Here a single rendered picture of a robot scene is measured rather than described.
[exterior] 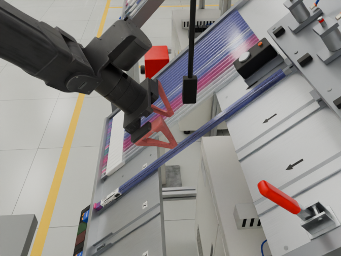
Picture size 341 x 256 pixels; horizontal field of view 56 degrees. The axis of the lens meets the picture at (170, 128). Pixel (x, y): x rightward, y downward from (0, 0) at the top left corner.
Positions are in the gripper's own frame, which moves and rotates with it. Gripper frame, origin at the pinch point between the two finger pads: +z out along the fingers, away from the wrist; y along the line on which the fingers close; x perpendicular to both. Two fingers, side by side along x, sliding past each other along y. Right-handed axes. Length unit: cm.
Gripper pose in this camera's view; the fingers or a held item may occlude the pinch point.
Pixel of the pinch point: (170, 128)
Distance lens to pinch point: 63.0
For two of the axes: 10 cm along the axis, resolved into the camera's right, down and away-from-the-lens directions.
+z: 6.9, 5.3, 4.9
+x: -7.2, 5.6, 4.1
